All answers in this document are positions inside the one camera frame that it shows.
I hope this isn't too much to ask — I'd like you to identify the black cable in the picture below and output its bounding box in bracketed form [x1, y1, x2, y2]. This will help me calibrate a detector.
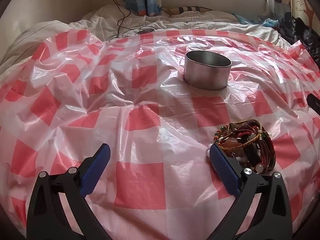
[106, 0, 155, 39]

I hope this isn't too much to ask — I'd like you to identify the wardrobe with tree print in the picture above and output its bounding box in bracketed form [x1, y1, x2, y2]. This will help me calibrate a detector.
[290, 0, 320, 23]

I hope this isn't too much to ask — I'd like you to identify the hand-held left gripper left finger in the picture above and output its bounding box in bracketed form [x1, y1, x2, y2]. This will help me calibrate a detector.
[26, 143, 111, 240]

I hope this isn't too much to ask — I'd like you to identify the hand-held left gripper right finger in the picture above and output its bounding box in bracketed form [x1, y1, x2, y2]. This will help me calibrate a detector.
[206, 144, 293, 240]

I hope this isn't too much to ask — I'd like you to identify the pile of mixed bracelets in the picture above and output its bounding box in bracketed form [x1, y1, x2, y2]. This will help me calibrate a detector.
[206, 120, 276, 175]

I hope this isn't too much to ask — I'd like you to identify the pale printed curtain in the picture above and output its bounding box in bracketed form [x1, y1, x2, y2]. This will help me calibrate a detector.
[267, 0, 293, 23]

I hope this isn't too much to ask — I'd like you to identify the blue plastic bag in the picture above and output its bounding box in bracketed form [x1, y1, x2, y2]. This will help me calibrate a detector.
[232, 12, 280, 29]

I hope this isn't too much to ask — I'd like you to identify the striped pillow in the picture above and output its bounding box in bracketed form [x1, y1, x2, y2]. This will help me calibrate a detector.
[165, 6, 215, 14]

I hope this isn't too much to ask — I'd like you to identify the black jacket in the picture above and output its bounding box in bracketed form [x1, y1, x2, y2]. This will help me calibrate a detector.
[279, 17, 320, 65]

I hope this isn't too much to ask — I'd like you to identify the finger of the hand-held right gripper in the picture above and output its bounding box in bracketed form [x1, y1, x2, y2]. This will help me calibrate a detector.
[307, 94, 320, 117]

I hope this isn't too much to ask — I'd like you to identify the round metal tin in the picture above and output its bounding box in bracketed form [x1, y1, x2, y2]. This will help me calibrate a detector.
[183, 50, 232, 90]

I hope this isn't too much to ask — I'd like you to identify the white quilt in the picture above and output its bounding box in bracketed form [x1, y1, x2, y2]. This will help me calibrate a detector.
[0, 5, 285, 80]

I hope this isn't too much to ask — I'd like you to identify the red white checked plastic sheet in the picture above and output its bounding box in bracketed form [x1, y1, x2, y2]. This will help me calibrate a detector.
[0, 27, 320, 240]

